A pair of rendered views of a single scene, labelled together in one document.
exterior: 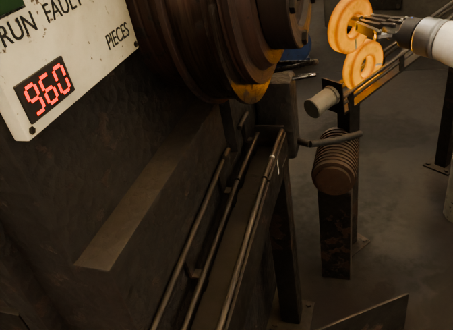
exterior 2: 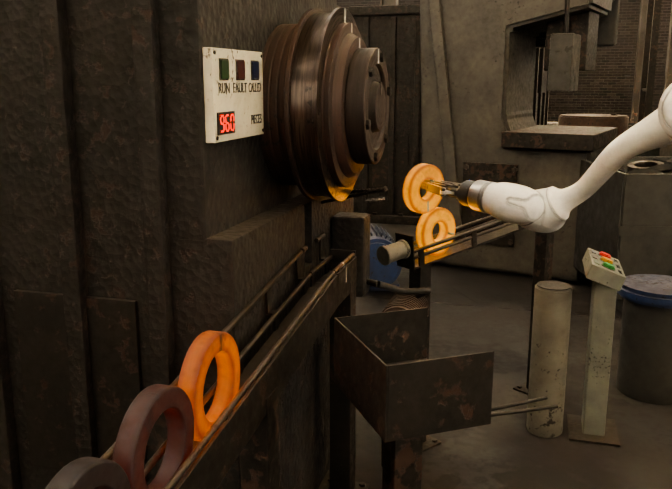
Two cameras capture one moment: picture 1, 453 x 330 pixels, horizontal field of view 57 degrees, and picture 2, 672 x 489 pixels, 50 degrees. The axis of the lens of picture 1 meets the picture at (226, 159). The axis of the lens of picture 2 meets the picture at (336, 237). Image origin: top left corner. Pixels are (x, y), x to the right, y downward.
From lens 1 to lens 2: 1.04 m
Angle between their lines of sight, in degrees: 23
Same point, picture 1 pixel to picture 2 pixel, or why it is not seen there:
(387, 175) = not seen: hidden behind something
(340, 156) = (406, 304)
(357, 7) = (429, 173)
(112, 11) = (256, 104)
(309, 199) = not seen: hidden behind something
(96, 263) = (223, 238)
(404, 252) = (476, 453)
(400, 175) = not seen: hidden behind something
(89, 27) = (246, 105)
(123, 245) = (239, 236)
